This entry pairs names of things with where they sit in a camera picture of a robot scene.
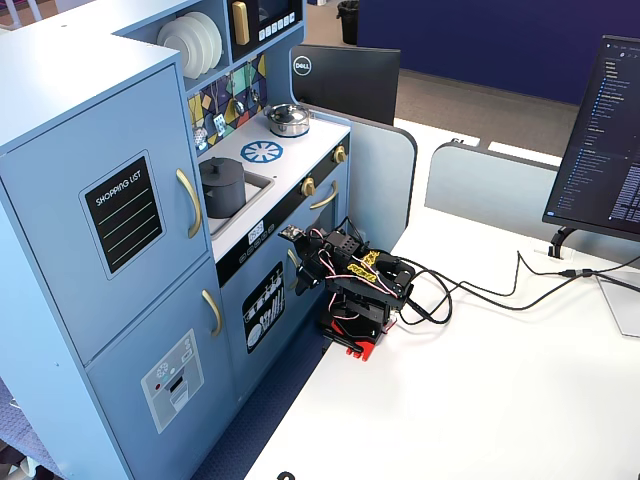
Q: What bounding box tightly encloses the looped black cable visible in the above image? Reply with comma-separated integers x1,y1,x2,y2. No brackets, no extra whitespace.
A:
398,257,454,327

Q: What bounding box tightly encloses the gray pot lid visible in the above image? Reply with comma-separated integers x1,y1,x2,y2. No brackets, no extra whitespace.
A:
198,156,247,187

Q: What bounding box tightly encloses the blue oven door with window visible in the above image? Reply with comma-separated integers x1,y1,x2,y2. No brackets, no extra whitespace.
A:
287,159,351,311

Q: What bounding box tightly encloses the red table clamp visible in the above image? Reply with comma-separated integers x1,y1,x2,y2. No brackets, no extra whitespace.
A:
344,338,377,363

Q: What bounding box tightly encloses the steel ladle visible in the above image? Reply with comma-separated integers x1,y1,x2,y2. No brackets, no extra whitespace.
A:
229,72,247,116

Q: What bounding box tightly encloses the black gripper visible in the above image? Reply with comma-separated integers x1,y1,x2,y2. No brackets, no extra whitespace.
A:
293,227,347,297

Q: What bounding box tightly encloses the blue dishwasher door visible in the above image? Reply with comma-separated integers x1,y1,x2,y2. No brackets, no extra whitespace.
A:
219,234,321,401

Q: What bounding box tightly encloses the black monitor cable clip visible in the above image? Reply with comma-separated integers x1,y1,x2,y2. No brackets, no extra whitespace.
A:
546,226,577,259

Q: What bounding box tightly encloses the white plate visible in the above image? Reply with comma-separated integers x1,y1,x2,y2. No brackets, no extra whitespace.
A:
187,10,224,71
174,15,215,76
156,19,202,80

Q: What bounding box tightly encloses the steel slotted spatula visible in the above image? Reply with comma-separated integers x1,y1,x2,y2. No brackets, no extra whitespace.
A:
211,82,228,137

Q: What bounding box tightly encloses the steel skimmer spoon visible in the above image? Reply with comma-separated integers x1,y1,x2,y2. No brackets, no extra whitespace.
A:
192,97,209,152

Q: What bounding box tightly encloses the blue wooden toy kitchen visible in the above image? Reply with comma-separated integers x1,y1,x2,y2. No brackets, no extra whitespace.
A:
0,0,419,480

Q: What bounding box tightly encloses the monitor showing dark screen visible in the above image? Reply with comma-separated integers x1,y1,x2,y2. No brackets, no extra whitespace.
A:
542,34,640,244

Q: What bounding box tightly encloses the black Dell monitor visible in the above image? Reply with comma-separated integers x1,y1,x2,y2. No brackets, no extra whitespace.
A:
290,43,402,127

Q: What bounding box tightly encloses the gray cooking pot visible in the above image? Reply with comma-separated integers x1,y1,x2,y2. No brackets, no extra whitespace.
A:
201,173,248,220

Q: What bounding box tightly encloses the shiny steel pot lid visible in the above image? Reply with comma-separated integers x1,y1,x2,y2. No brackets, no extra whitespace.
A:
263,103,310,126

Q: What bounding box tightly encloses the long black cable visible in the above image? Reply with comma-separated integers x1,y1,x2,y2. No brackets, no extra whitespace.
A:
414,249,640,312

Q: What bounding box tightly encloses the small steel spoon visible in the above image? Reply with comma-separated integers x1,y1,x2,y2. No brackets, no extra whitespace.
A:
247,62,262,104

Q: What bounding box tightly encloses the gray monitor stand base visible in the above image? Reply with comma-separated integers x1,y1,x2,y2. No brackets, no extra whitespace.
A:
596,272,640,339

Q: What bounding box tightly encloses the black trash bin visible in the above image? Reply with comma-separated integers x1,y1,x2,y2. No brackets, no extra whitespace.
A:
336,0,361,47

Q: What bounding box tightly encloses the black shopping list board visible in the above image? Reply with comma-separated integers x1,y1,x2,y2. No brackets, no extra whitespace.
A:
78,149,167,281

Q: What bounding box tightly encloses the black microwave door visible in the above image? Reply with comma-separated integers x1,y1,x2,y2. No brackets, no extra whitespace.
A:
227,0,305,63

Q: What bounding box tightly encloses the gray sink basin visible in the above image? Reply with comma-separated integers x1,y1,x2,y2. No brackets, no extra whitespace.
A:
198,168,277,237

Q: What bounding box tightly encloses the blue fridge door with dispenser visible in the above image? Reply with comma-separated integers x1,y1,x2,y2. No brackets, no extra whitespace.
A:
84,256,239,480

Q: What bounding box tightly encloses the blue fridge door with board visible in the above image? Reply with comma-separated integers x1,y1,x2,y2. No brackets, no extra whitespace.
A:
0,63,212,366

